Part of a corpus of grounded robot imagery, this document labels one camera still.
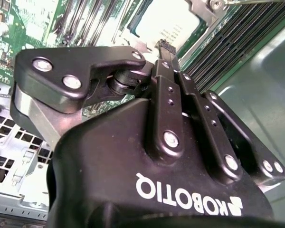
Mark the metal socket cover frame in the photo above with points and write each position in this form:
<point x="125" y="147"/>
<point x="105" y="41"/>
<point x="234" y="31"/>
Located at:
<point x="204" y="13"/>

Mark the silver CPU with green rim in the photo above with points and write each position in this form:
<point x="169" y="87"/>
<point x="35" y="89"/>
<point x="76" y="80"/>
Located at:
<point x="166" y="21"/>

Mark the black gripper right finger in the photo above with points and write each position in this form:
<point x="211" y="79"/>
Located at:
<point x="211" y="133"/>

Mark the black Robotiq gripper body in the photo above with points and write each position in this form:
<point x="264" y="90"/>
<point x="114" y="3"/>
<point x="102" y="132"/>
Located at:
<point x="104" y="171"/>

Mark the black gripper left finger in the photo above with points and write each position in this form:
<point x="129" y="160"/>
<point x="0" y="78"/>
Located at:
<point x="69" y="59"/>

